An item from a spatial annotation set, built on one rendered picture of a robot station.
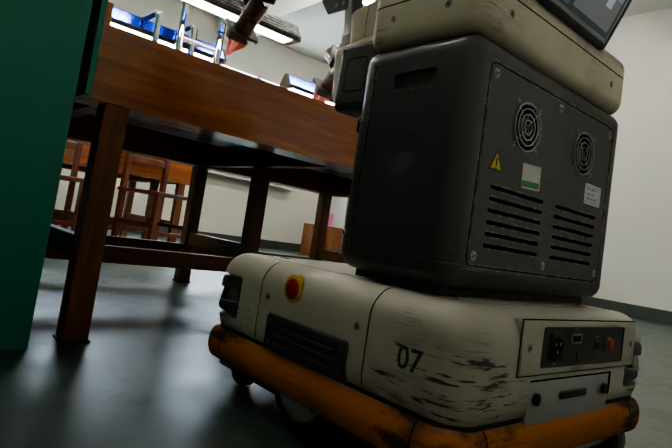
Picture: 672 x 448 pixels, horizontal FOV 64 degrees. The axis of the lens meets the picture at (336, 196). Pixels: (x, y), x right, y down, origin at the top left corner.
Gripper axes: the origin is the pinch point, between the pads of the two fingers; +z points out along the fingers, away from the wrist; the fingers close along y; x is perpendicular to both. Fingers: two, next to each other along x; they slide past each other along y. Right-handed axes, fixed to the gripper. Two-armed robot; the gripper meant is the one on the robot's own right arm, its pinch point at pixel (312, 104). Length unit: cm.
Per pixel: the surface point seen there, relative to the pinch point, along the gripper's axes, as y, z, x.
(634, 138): -433, -22, -104
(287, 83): -30, 31, -60
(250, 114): 38.8, -6.8, 27.0
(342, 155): 1.5, -4.2, 30.0
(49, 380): 87, 17, 94
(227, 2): 37.4, -11.7, -23.6
